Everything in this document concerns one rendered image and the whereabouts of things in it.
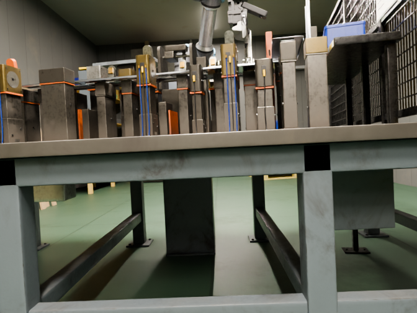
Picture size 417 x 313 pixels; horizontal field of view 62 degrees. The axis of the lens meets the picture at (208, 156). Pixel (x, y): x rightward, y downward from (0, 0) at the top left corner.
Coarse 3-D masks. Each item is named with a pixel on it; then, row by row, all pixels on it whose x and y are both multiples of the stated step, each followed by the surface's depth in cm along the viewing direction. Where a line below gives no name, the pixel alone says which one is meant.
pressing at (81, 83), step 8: (240, 64) 141; (248, 64) 140; (168, 72) 149; (176, 72) 148; (184, 72) 148; (208, 72) 155; (240, 72) 158; (80, 80) 157; (88, 80) 156; (96, 80) 155; (104, 80) 161; (112, 80) 162; (120, 80) 163; (136, 80) 163; (160, 80) 166; (168, 80) 163; (24, 88) 171; (40, 88) 172; (80, 88) 177; (88, 88) 176
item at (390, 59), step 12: (384, 48) 125; (396, 60) 122; (396, 72) 122; (348, 84) 188; (396, 84) 122; (348, 96) 188; (396, 96) 122; (348, 108) 188; (396, 108) 122; (348, 120) 189; (396, 120) 122
